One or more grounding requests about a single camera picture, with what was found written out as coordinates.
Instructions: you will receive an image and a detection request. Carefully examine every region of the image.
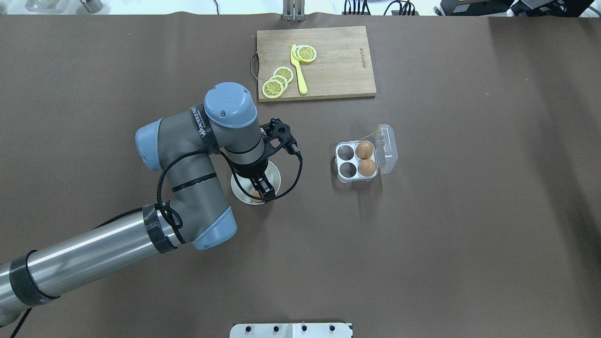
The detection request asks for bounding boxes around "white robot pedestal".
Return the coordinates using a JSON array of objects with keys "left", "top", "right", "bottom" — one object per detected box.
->
[{"left": 229, "top": 323, "right": 354, "bottom": 338}]

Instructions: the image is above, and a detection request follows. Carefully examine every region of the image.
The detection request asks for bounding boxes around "white bowl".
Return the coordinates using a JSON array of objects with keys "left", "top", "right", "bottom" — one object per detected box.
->
[{"left": 230, "top": 161, "right": 281, "bottom": 205}]

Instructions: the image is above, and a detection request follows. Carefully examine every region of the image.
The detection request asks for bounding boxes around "clear plastic egg box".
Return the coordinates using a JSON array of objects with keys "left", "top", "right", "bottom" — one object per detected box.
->
[{"left": 334, "top": 124, "right": 399, "bottom": 184}]

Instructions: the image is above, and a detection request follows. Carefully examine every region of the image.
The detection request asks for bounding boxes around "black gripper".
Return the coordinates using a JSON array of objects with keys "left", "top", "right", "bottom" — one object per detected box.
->
[{"left": 232, "top": 158, "right": 276, "bottom": 200}]

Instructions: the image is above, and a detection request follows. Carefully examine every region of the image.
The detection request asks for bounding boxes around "lemon slice middle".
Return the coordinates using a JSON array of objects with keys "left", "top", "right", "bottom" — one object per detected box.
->
[{"left": 270, "top": 74, "right": 288, "bottom": 92}]

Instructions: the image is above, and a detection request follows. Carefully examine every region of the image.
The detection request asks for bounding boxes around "brown egg from bowl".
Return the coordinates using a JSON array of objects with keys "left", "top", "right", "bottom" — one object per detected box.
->
[{"left": 251, "top": 190, "right": 264, "bottom": 204}]

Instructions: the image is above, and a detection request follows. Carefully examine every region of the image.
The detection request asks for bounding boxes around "black camera cable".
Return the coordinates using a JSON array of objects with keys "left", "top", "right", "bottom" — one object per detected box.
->
[{"left": 218, "top": 146, "right": 304, "bottom": 202}]

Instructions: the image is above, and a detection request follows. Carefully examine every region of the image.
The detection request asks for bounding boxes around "brown egg in box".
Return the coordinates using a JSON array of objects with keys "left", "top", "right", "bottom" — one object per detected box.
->
[
  {"left": 358, "top": 159, "right": 378, "bottom": 177},
  {"left": 355, "top": 141, "right": 374, "bottom": 160}
]

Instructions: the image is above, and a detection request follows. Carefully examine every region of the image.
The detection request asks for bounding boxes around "aluminium frame post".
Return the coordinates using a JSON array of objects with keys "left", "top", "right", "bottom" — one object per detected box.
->
[{"left": 282, "top": 0, "right": 306, "bottom": 22}]

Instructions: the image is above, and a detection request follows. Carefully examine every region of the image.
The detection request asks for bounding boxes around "yellow toy knife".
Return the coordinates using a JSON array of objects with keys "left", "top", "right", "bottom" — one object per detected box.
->
[{"left": 290, "top": 44, "right": 308, "bottom": 95}]

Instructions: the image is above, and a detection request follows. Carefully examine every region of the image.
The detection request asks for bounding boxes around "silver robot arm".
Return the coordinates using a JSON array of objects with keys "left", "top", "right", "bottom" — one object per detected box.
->
[{"left": 1, "top": 82, "right": 278, "bottom": 326}]

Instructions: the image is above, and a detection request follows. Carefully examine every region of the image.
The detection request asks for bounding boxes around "lemon slice on knife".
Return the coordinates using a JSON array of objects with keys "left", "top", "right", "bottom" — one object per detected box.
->
[{"left": 294, "top": 45, "right": 317, "bottom": 63}]

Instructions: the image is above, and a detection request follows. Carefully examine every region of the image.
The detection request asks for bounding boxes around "wooden cutting board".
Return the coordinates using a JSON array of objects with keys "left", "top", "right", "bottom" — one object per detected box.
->
[{"left": 257, "top": 26, "right": 377, "bottom": 102}]

